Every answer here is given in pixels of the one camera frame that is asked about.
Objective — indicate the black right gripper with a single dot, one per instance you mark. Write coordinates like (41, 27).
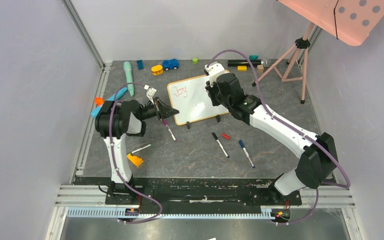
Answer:
(210, 91)

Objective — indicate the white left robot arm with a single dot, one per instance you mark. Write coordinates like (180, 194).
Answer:
(114, 122)

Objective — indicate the teal block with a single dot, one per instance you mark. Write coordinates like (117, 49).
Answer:
(253, 57)

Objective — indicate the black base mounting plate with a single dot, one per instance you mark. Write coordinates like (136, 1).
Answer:
(196, 195)

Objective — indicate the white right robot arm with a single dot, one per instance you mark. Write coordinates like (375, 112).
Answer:
(314, 151)

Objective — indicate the dark blue block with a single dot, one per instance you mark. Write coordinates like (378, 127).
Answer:
(140, 64)

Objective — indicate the orange wedge block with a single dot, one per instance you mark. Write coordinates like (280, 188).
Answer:
(137, 161)

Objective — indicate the pink tripod stand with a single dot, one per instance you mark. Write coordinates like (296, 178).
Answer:
(300, 46)

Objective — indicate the white comb cable duct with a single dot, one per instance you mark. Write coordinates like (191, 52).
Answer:
(123, 213)

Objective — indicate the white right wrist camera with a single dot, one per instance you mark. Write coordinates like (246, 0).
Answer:
(213, 71)

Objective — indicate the white whiteboard orange frame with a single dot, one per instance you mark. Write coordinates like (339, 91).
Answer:
(191, 99)

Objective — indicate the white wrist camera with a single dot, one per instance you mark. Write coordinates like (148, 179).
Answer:
(150, 92)
(213, 71)

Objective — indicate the green capped whiteboard marker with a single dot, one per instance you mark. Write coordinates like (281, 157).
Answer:
(139, 149)

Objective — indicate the black cylinder tube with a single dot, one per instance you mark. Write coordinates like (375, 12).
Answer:
(238, 62)

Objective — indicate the blue toy car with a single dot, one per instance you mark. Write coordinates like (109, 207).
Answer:
(170, 64)

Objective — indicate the beige wooden cube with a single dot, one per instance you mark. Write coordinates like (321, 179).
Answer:
(260, 69)

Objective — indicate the black capped whiteboard marker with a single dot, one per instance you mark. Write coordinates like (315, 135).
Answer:
(220, 144)

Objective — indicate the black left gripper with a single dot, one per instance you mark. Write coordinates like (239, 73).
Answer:
(163, 111)

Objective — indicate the yellow oval toy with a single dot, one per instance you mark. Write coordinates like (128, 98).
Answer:
(157, 69)

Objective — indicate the mint green toy tube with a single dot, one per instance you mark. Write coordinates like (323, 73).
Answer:
(127, 67)

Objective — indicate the clear plastic ball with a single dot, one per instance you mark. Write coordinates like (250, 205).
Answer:
(266, 62)

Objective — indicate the pink perforated board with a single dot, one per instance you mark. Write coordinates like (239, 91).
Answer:
(350, 21)

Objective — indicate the orange toy piece left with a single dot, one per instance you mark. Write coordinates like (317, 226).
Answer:
(98, 101)

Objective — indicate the blue capped whiteboard marker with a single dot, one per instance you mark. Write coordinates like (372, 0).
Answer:
(242, 145)

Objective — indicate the red marker cap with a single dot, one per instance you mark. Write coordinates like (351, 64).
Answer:
(225, 136)

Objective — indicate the green cube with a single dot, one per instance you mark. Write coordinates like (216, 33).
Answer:
(195, 61)

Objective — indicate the purple capped whiteboard marker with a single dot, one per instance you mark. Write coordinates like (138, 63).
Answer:
(169, 130)

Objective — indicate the light blue toy tube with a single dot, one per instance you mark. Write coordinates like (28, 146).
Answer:
(113, 97)

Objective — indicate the yellow rectangular block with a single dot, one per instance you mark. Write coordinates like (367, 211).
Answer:
(242, 68)

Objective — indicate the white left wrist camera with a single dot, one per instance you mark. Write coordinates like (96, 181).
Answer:
(150, 92)

